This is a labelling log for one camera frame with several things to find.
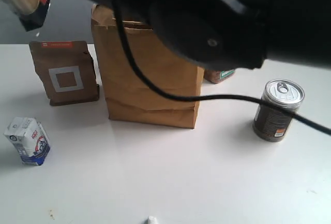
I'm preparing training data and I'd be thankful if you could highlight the brown paper shopping bag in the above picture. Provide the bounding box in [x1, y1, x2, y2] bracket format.
[91, 5, 204, 129]

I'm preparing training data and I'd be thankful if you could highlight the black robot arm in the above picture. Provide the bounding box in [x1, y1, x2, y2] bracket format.
[90, 0, 330, 70]

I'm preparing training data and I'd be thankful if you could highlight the almond jar with yellow lid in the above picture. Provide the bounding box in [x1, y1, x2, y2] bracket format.
[204, 69, 235, 84]

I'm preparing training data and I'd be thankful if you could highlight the brown coffee pouch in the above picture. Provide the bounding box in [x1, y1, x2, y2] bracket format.
[29, 41, 99, 106]

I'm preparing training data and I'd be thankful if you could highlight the dark can with pull-tab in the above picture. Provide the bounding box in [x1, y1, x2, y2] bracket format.
[252, 79, 305, 142]

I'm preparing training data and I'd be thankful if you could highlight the small white object table edge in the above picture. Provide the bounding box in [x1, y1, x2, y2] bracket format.
[147, 216, 158, 224]

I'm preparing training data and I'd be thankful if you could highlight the small white blue carton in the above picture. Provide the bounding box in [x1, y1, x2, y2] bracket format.
[4, 117, 51, 166]

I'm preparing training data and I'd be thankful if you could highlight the black cable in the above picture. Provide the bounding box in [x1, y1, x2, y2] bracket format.
[111, 0, 331, 136]

